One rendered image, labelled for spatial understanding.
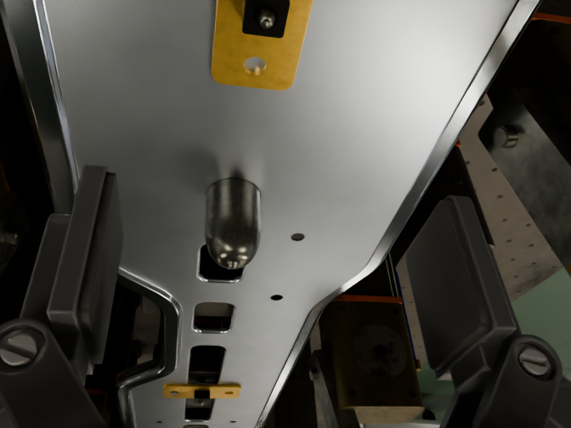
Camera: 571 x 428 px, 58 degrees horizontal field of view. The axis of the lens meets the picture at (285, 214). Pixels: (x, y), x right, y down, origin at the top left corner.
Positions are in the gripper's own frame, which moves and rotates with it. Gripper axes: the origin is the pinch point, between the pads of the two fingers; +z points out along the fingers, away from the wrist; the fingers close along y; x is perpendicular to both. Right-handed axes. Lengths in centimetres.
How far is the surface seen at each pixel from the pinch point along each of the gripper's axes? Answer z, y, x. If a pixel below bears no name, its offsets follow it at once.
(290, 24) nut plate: 11.7, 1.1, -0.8
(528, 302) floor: 112, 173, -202
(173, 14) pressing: 12.0, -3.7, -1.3
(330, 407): 8.0, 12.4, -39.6
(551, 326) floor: 112, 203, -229
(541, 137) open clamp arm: 10.1, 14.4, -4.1
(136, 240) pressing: 12.0, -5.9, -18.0
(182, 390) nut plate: 11.7, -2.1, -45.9
